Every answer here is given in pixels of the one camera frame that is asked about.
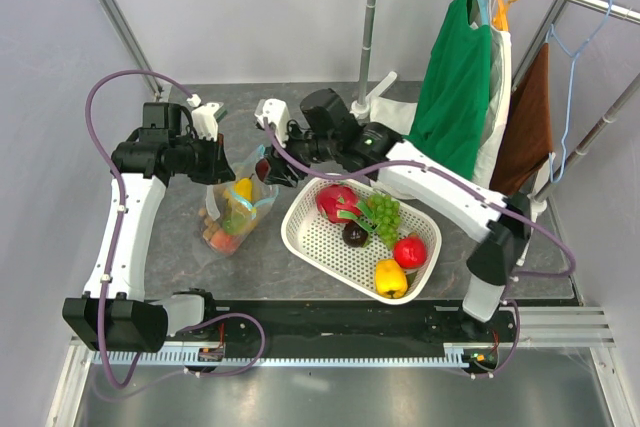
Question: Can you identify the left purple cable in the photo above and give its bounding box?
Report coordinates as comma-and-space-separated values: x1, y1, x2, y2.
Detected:
84, 69, 268, 401

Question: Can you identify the orange peach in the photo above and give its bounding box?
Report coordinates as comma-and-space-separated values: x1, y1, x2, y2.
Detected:
209, 230, 238, 255

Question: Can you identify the white garment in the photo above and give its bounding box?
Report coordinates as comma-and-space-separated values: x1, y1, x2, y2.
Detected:
370, 0, 512, 188

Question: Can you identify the brown longan bunch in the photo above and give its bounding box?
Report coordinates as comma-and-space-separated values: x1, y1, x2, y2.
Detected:
198, 207, 220, 243

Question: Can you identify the brown towel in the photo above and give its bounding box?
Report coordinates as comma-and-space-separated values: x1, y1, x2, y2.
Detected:
490, 43, 553, 196

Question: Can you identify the yellow lemon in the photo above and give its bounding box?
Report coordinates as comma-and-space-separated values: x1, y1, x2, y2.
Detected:
233, 177, 253, 204

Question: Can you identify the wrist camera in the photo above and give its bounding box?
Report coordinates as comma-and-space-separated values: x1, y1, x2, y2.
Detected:
254, 98, 291, 147
187, 94, 226, 141

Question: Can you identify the metal clothes rack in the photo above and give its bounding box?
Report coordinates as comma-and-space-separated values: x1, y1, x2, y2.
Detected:
351, 0, 639, 172

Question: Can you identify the yellow bell pepper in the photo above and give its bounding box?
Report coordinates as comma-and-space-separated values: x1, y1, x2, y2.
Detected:
374, 259, 408, 299

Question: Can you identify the clear zip top bag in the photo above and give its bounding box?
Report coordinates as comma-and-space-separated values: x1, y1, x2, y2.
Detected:
193, 145, 279, 266

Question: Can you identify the red pomegranate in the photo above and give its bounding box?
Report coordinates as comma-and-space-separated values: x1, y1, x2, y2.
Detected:
393, 235, 428, 270

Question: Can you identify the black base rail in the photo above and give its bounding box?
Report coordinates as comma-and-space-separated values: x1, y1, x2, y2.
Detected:
149, 299, 516, 361

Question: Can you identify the light blue hanger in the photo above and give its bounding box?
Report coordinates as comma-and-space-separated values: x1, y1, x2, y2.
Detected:
467, 0, 490, 27

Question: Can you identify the green shirt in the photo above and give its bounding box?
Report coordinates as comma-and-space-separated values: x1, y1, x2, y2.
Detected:
406, 0, 491, 179

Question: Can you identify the dark red plum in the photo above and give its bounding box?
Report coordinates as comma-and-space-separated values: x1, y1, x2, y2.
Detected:
255, 158, 271, 182

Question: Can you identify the white plastic basket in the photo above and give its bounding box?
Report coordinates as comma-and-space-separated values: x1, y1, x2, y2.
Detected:
281, 178, 442, 305

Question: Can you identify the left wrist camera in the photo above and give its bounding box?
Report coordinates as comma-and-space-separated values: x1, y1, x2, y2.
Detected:
187, 94, 226, 141

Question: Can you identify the white cable duct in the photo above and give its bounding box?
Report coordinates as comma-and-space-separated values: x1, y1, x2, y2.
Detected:
92, 342, 496, 368

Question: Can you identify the dark mangosteen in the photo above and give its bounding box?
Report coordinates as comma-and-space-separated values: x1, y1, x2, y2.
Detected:
342, 221, 371, 248

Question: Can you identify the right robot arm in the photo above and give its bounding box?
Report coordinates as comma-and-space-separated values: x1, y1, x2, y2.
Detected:
255, 88, 531, 341

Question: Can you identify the blue wire hanger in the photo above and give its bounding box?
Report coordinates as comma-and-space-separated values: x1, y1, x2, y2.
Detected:
545, 0, 613, 185

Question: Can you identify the green grape bunch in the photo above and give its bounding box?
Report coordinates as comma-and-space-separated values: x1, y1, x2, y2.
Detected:
366, 193, 402, 250

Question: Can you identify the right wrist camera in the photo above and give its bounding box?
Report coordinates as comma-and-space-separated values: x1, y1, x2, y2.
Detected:
254, 98, 291, 147

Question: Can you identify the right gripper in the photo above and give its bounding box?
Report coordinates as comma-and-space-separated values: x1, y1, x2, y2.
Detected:
262, 117, 338, 190

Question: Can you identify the orange green mango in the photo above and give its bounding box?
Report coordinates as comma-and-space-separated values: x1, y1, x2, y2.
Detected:
222, 200, 258, 236

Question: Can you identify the pink dragon fruit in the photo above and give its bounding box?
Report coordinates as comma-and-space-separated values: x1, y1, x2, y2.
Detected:
315, 184, 372, 224

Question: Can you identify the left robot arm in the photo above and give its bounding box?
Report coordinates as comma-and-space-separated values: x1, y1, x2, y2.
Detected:
62, 102, 235, 353

